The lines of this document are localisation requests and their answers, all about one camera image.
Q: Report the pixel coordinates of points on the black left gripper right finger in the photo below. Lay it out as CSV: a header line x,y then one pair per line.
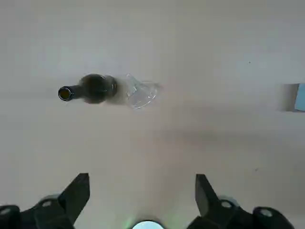
x,y
207,202

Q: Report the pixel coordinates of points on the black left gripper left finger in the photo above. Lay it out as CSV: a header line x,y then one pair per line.
x,y
71,198

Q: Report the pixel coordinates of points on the grey block with round hole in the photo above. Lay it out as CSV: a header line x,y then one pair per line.
x,y
300,97

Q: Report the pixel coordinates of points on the dark glass bottle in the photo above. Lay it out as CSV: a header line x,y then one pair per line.
x,y
94,89

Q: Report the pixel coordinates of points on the clear drinking glass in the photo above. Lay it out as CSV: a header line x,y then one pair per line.
x,y
140,95

